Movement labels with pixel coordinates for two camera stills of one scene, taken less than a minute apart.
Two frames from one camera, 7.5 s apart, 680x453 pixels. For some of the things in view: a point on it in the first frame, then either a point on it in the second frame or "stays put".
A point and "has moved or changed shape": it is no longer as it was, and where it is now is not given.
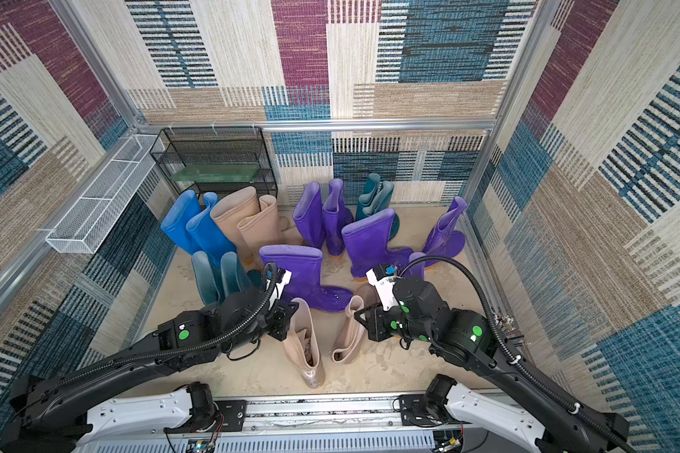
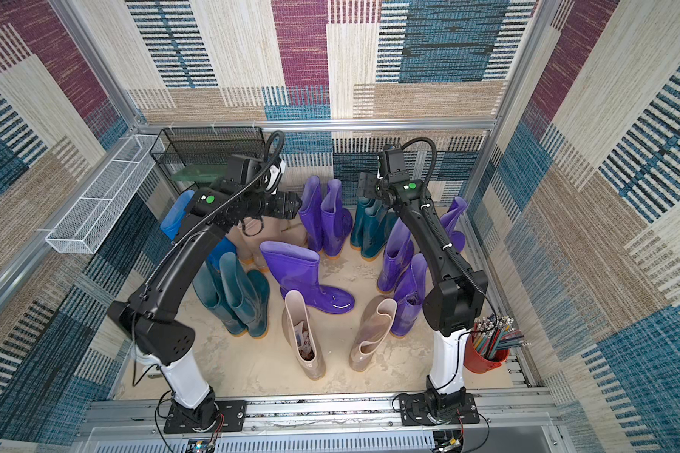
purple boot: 336,217 stays put
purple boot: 445,241 stays put
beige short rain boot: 301,347 has moved or changed shape
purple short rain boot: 304,281 stays put
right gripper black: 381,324 to 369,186
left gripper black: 284,310 to 287,211
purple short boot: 366,242 to 399,255
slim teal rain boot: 206,281 stays put
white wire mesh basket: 89,223 stays put
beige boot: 353,330 has moved or changed shape
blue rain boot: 175,223 stays put
